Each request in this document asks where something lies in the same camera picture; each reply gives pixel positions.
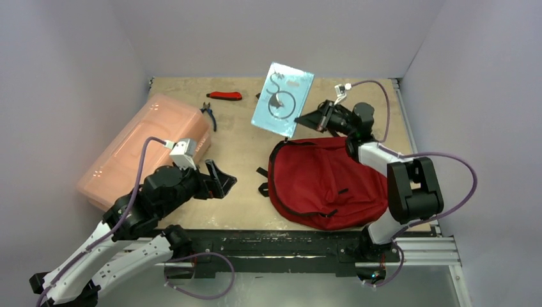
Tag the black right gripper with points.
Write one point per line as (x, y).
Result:
(326, 119)

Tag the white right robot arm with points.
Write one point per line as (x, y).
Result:
(413, 190)

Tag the light blue book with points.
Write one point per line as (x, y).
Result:
(282, 99)

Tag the pink translucent plastic storage box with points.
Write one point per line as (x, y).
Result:
(113, 174)

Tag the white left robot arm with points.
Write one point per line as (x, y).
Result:
(124, 243)

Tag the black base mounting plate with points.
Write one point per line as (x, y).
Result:
(342, 253)

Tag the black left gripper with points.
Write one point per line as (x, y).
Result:
(218, 182)

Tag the blue handled pliers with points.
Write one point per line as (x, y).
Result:
(206, 108)

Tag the red student backpack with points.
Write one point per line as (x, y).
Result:
(315, 183)

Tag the red utility knife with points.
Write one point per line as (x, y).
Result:
(229, 96)

